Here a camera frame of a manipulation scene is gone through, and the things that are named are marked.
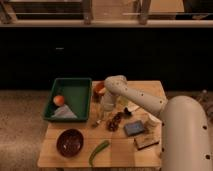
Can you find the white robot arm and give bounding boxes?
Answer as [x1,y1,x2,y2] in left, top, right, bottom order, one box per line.
[101,75,213,171]

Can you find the orange bowl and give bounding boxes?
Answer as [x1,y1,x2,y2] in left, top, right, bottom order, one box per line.
[93,81,106,97]

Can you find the dark purple bowl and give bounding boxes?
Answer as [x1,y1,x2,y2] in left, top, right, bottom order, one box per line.
[56,129,84,158]

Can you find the light green object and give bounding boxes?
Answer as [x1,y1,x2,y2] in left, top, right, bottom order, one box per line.
[116,96,128,109]

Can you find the dark grape bunch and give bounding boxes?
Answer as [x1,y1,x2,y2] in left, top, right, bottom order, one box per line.
[106,112,123,132]

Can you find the white black spoon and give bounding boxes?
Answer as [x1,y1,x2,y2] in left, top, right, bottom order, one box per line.
[124,105,139,117]

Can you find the green plastic tray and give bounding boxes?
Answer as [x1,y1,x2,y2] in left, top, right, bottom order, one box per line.
[43,78,92,122]

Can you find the blue sponge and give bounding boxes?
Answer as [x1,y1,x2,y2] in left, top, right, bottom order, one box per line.
[124,121,144,136]

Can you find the wooden table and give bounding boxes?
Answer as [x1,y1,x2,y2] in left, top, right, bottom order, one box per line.
[38,90,161,169]

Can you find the grey cloth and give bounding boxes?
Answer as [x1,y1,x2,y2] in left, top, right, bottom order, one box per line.
[53,105,76,118]

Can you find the white cup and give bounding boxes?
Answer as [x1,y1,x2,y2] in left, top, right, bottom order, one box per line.
[147,114,161,127]

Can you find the orange fruit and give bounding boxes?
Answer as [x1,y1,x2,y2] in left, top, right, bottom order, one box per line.
[53,95,65,106]

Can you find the brown wooden block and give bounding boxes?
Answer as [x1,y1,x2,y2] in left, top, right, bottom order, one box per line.
[134,135,159,150]

